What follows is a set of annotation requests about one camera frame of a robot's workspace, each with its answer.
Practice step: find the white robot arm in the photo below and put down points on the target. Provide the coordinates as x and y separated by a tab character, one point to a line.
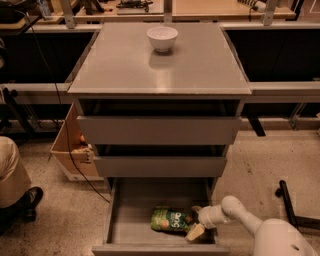
272	237

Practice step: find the wooden workbench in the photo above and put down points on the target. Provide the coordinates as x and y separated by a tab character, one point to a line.
223	11

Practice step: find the green rice chip bag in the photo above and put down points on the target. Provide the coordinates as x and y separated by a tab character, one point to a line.
168	219

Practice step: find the grey drawer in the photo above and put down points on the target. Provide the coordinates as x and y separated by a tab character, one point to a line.
128	224
115	130
127	166

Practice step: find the black metal stand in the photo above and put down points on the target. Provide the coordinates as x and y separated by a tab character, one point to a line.
296	221

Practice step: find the grey bottom drawer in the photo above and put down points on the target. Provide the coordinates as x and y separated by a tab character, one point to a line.
128	224

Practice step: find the black shoe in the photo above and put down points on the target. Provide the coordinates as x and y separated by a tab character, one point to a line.
24	208

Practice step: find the grey middle drawer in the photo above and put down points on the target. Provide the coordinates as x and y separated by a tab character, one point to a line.
127	166

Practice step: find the grey drawer cabinet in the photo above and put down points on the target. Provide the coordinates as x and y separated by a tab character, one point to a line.
124	76

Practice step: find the grey top drawer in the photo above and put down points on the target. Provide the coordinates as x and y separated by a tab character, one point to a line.
115	130

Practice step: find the white ceramic bowl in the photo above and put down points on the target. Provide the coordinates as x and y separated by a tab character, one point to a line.
162	38

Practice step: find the person's beige trouser leg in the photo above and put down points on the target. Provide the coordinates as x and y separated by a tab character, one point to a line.
14	179

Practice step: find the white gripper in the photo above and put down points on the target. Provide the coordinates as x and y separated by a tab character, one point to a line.
207	217

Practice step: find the cardboard box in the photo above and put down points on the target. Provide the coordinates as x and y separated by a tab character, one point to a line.
73	156

